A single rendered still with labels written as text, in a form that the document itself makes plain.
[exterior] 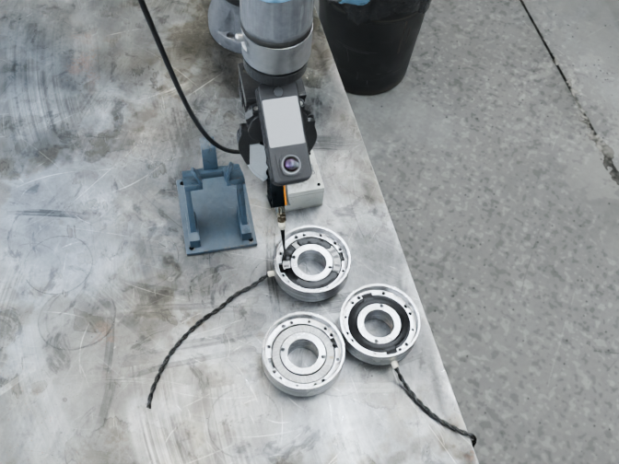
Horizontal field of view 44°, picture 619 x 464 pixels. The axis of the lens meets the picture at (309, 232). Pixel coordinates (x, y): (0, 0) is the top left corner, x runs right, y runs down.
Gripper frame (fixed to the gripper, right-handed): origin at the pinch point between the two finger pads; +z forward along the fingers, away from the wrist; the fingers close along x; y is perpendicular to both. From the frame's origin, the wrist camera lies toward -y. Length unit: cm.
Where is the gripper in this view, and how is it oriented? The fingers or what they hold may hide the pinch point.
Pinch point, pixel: (275, 176)
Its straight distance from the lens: 100.3
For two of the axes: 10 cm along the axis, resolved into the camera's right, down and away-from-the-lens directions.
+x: -9.8, 1.4, -1.5
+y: -2.0, -8.4, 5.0
